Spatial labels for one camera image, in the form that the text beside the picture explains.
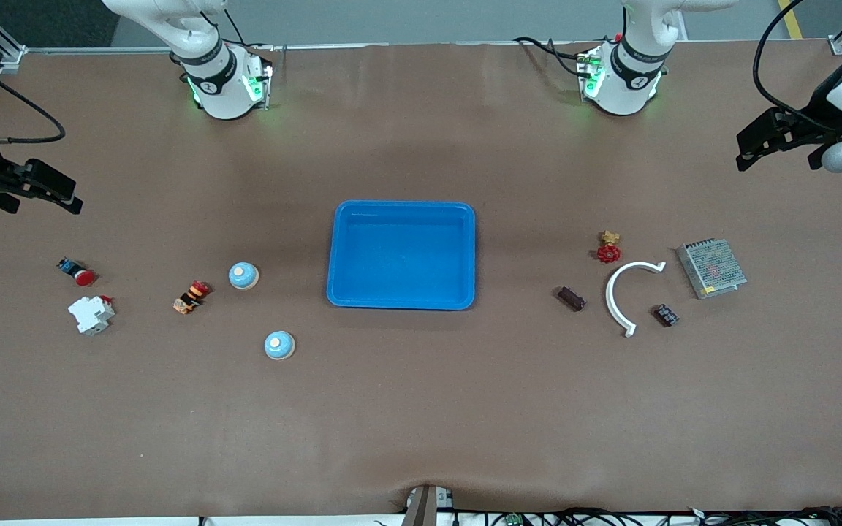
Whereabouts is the brass valve red handle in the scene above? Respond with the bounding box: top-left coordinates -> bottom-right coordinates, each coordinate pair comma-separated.
596,230 -> 623,264

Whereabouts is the brown table mat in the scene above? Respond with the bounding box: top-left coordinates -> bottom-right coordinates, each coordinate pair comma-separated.
0,40 -> 842,521

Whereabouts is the blue bell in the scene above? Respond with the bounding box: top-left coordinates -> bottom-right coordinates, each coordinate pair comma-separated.
228,261 -> 259,291
264,330 -> 296,361

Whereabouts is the blue plastic tray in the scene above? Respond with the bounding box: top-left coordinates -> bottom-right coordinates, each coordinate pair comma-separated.
326,200 -> 477,310

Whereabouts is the metal mesh power supply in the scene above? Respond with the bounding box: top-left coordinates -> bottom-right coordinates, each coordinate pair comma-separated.
675,237 -> 748,300

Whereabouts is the orange black striped button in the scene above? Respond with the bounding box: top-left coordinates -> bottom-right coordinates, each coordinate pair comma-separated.
172,280 -> 211,316

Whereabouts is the black base power cable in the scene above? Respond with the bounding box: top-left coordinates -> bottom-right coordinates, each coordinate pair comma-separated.
514,35 -> 590,77

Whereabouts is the white curved plastic strip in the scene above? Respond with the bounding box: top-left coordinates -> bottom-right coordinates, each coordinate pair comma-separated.
605,261 -> 667,338

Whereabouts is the red mushroom push button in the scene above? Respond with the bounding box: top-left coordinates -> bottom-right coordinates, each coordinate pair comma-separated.
56,257 -> 97,287

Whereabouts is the silver table edge rail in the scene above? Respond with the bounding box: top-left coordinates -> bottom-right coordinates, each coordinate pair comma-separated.
26,42 -> 583,55

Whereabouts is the white circuit breaker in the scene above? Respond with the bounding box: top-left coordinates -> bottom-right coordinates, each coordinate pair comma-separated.
67,294 -> 116,336

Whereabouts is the metal mounting bracket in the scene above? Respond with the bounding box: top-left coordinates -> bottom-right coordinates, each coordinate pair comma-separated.
403,484 -> 455,526

